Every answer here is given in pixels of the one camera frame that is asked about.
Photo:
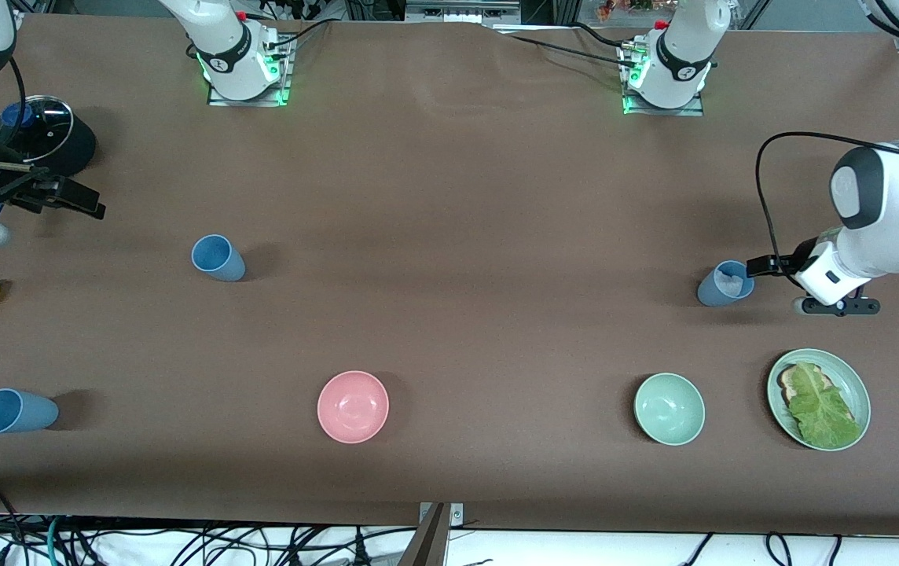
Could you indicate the pink bowl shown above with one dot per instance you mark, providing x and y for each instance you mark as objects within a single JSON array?
[{"x": 353, "y": 406}]

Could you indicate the metal rail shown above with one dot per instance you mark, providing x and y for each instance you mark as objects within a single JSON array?
[{"x": 461, "y": 12}]

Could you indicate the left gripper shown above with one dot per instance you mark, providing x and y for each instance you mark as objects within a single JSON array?
[{"x": 789, "y": 262}]

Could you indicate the blue plastic cup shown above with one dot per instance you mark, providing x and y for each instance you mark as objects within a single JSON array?
[
  {"x": 25, "y": 413},
  {"x": 221, "y": 263}
]

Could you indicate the green lettuce leaf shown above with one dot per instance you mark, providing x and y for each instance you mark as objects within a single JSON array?
[{"x": 823, "y": 413}]

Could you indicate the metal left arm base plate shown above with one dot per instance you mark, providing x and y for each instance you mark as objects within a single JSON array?
[{"x": 693, "y": 111}]

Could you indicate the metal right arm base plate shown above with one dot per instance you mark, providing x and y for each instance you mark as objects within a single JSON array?
[{"x": 287, "y": 75}]

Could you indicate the mint green bowl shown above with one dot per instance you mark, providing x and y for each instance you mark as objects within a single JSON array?
[{"x": 669, "y": 409}]

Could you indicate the small metal bracket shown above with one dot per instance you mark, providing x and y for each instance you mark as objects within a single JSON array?
[{"x": 457, "y": 515}]

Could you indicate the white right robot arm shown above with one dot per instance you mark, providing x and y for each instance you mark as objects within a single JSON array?
[{"x": 225, "y": 47}]

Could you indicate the blue cup holding white paper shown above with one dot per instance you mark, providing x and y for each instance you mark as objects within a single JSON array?
[{"x": 709, "y": 295}]

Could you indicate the toasted bread slice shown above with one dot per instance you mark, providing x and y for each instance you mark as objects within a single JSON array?
[{"x": 786, "y": 385}]

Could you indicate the brown table cover sheet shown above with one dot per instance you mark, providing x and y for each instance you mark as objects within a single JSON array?
[{"x": 449, "y": 196}]

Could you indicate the white paper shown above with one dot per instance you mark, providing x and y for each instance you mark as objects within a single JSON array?
[{"x": 728, "y": 277}]

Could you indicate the dark camera pole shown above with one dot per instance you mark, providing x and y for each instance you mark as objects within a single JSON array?
[{"x": 427, "y": 542}]

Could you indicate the mint green plate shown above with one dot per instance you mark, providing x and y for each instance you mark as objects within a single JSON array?
[{"x": 850, "y": 377}]

